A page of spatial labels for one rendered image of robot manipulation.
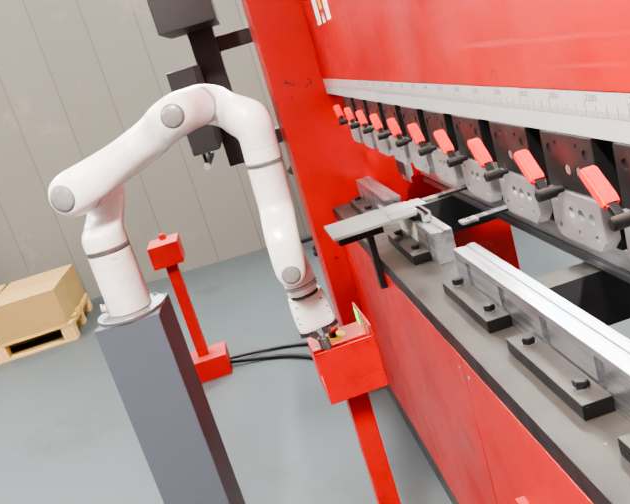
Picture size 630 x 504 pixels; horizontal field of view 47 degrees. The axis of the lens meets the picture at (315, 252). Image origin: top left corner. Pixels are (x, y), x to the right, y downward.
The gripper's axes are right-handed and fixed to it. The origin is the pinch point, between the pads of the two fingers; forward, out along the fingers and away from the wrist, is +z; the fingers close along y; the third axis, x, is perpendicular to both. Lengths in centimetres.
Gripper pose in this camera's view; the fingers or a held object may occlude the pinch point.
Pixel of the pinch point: (325, 343)
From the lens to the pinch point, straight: 190.6
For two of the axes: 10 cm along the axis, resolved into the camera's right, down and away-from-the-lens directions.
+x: 1.8, 2.3, -9.6
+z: 3.6, 8.9, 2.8
